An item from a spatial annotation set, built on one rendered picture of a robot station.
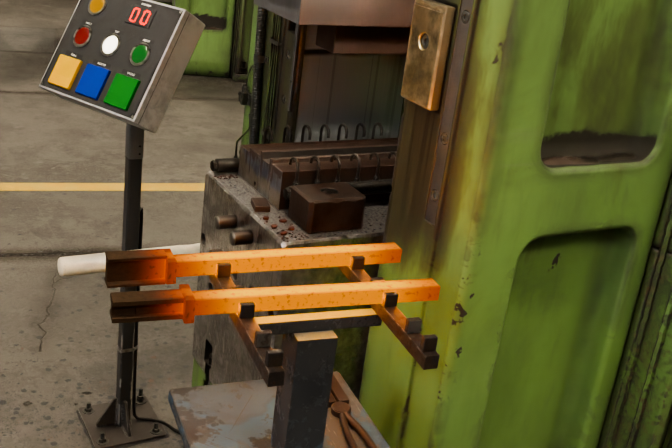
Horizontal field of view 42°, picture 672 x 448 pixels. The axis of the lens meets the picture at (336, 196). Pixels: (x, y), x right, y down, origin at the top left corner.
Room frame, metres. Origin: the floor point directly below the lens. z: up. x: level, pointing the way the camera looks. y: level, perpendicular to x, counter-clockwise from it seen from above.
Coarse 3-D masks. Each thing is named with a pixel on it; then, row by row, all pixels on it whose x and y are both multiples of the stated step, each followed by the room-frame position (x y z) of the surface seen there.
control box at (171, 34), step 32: (128, 0) 2.07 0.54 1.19; (64, 32) 2.11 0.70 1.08; (96, 32) 2.06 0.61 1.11; (128, 32) 2.01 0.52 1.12; (160, 32) 1.97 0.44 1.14; (192, 32) 2.00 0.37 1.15; (96, 64) 2.00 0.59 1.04; (128, 64) 1.96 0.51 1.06; (160, 64) 1.92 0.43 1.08; (64, 96) 2.00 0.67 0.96; (160, 96) 1.93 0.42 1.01
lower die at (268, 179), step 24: (264, 144) 1.76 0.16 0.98; (288, 144) 1.78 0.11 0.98; (312, 144) 1.77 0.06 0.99; (336, 144) 1.79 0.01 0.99; (360, 144) 1.81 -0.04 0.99; (384, 144) 1.84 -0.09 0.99; (240, 168) 1.73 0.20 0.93; (264, 168) 1.63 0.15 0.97; (288, 168) 1.59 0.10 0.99; (312, 168) 1.61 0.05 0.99; (336, 168) 1.63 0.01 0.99; (360, 168) 1.65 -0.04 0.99; (384, 168) 1.68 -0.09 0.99; (264, 192) 1.62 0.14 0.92
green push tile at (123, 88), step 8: (120, 80) 1.93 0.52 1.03; (128, 80) 1.92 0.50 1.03; (136, 80) 1.91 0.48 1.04; (112, 88) 1.93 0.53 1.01; (120, 88) 1.92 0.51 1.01; (128, 88) 1.91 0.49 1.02; (136, 88) 1.91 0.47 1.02; (112, 96) 1.92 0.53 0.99; (120, 96) 1.91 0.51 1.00; (128, 96) 1.90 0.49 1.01; (112, 104) 1.91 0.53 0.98; (120, 104) 1.90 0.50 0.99; (128, 104) 1.89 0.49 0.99
